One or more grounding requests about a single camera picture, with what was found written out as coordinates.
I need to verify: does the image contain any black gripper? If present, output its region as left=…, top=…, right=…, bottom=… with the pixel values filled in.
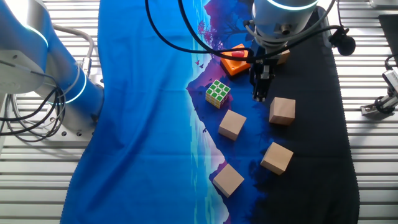
left=249, top=51, right=279, bottom=103

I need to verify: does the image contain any plain wooden cube block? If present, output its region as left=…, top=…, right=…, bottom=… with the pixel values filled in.
left=218, top=109, right=248, bottom=141
left=276, top=49, right=291, bottom=65
left=212, top=163, right=245, bottom=198
left=260, top=142, right=294, bottom=176
left=269, top=96, right=297, bottom=126

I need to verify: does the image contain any orange box with red button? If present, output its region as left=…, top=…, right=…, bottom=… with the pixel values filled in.
left=220, top=43, right=252, bottom=77

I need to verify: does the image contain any green faced puzzle cube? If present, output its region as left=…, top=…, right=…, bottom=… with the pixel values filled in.
left=205, top=79, right=231, bottom=110

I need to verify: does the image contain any blue black landscape cloth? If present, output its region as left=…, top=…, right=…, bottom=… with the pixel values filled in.
left=60, top=0, right=361, bottom=224

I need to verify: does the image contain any black flat slab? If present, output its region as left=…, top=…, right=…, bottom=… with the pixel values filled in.
left=378, top=14, right=398, bottom=68

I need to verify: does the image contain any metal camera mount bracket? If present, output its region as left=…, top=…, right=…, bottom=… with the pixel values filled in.
left=360, top=93, right=398, bottom=118

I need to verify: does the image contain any black camera cable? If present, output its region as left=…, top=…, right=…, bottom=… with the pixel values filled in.
left=384, top=53, right=398, bottom=72

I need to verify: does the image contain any small silver camera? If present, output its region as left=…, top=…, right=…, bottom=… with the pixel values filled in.
left=381, top=68, right=398, bottom=98

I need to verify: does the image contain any silver ribbed depth camera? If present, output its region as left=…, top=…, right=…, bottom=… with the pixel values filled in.
left=369, top=0, right=398, bottom=9

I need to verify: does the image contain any grey cable with metal connector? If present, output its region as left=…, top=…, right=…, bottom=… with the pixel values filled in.
left=52, top=24, right=95, bottom=77

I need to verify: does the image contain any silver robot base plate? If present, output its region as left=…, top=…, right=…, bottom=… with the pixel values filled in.
left=37, top=102, right=105, bottom=147

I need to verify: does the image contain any black base cable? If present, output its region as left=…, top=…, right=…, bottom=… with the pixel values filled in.
left=0, top=86, right=66, bottom=123
left=0, top=93, right=67, bottom=144

